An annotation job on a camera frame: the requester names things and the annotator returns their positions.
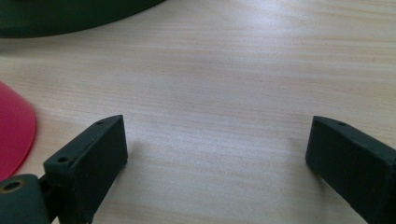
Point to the red plastic disc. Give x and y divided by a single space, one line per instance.
14 130

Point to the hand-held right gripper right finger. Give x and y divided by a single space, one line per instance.
351 161

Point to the dark green round object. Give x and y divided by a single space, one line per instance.
62 15

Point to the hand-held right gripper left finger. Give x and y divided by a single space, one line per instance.
90 161

